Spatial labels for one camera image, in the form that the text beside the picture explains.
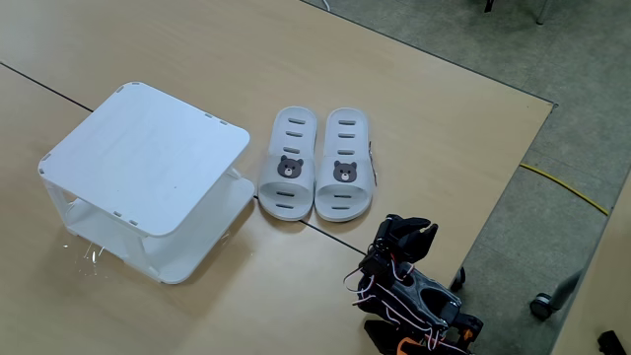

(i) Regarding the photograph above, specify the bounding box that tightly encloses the black caster wheel grey rim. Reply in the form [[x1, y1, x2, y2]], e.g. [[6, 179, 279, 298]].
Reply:
[[529, 292, 556, 321]]

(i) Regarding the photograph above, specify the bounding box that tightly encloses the white plastic box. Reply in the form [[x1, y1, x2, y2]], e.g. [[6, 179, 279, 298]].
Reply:
[[37, 81, 256, 286]]

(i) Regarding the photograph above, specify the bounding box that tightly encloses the black object on floor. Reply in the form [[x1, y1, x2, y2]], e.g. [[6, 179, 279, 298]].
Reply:
[[596, 329, 628, 355]]

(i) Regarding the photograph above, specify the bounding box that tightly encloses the yellow floor cable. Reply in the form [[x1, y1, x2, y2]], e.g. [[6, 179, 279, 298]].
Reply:
[[519, 163, 610, 217]]

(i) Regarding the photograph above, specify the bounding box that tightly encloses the white bear slipper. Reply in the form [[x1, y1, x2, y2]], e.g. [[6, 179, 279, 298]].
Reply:
[[314, 106, 375, 224], [256, 106, 319, 222]]

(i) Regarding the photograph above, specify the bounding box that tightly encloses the grey table leg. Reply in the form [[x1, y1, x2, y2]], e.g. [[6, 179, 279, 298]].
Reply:
[[549, 268, 586, 312]]

